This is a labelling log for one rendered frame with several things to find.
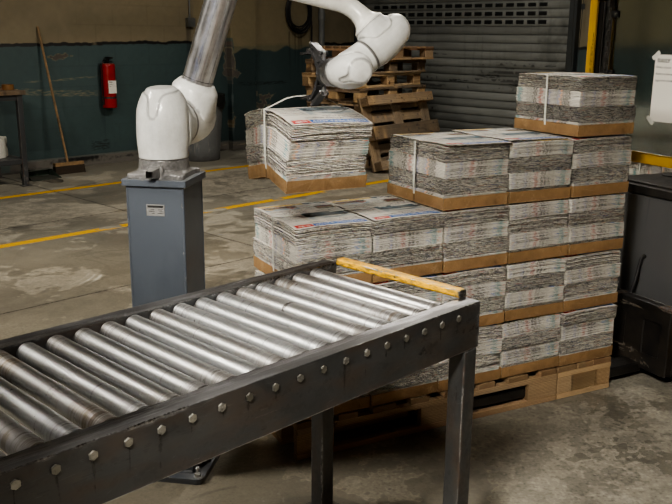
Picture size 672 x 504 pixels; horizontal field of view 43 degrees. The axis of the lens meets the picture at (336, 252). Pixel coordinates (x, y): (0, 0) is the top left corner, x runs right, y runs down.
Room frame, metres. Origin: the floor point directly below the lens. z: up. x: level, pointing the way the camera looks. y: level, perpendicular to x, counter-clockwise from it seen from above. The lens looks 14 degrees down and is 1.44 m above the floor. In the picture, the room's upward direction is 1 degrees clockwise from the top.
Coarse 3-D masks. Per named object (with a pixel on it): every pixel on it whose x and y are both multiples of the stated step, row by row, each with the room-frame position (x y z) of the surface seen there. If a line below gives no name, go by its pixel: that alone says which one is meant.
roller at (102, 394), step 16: (16, 352) 1.66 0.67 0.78; (32, 352) 1.63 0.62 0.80; (48, 352) 1.63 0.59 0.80; (48, 368) 1.57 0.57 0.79; (64, 368) 1.54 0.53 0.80; (64, 384) 1.52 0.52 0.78; (80, 384) 1.48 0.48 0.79; (96, 384) 1.47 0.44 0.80; (96, 400) 1.43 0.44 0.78; (112, 400) 1.41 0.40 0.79; (128, 400) 1.39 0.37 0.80
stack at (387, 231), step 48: (288, 240) 2.71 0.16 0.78; (336, 240) 2.73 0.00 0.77; (384, 240) 2.82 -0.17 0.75; (432, 240) 2.91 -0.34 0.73; (480, 240) 3.00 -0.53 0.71; (528, 240) 3.10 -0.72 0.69; (480, 288) 3.00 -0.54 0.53; (528, 288) 3.12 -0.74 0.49; (480, 336) 3.01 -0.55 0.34; (528, 336) 3.11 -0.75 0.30; (480, 384) 3.02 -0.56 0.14; (528, 384) 3.12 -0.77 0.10; (288, 432) 2.79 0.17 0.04; (384, 432) 2.84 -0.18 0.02
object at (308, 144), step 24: (288, 120) 2.62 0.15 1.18; (312, 120) 2.65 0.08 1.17; (336, 120) 2.68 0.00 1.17; (360, 120) 2.71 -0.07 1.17; (288, 144) 2.61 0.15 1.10; (312, 144) 2.63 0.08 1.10; (336, 144) 2.67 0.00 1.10; (360, 144) 2.72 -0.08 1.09; (288, 168) 2.62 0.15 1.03; (312, 168) 2.65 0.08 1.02; (336, 168) 2.69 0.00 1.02; (360, 168) 2.73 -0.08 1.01
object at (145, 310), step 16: (272, 272) 2.24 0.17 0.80; (288, 272) 2.24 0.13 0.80; (304, 272) 2.26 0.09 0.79; (208, 288) 2.08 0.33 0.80; (224, 288) 2.08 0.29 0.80; (144, 304) 1.94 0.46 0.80; (160, 304) 1.94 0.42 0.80; (176, 304) 1.95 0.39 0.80; (192, 304) 1.99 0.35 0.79; (80, 320) 1.82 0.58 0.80; (96, 320) 1.82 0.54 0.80; (112, 320) 1.83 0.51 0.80; (16, 336) 1.71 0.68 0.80; (32, 336) 1.72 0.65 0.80; (48, 336) 1.72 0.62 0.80; (64, 336) 1.75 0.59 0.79
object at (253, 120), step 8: (248, 112) 2.91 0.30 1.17; (256, 112) 2.85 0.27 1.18; (248, 120) 2.92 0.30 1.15; (256, 120) 2.85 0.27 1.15; (248, 128) 2.92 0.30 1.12; (256, 128) 2.85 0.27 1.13; (248, 136) 2.91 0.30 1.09; (256, 136) 2.85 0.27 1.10; (248, 144) 2.92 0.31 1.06; (256, 144) 2.84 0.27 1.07; (248, 152) 2.91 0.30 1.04; (256, 152) 2.84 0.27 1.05; (248, 160) 2.90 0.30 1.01; (256, 160) 2.84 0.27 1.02
